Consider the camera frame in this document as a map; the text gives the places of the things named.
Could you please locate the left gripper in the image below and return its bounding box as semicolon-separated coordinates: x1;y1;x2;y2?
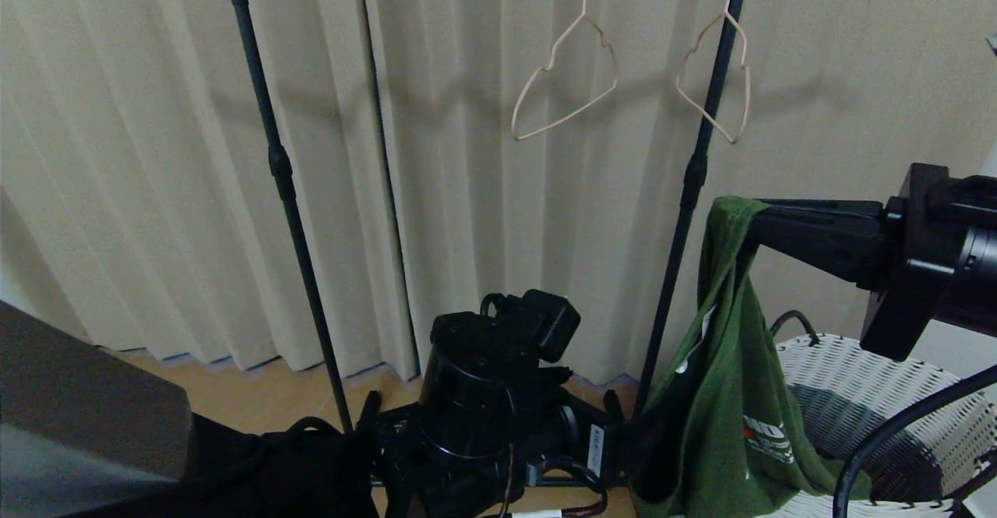
372;310;625;505

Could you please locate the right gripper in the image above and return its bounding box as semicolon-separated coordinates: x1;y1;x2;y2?
861;162;997;363

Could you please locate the green shirt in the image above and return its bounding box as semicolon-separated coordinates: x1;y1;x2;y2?
627;196;873;518

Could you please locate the pink clothes hanger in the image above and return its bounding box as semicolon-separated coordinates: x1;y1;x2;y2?
510;0;620;143
675;0;752;146

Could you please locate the white laundry basket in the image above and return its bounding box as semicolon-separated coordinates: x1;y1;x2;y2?
767;310;997;518

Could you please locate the black clothes rack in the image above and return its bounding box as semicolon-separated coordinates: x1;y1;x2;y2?
53;0;960;489

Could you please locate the beige curtain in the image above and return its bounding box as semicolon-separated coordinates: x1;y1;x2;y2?
0;0;997;385

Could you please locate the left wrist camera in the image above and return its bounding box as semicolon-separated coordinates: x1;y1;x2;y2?
477;288;583;365

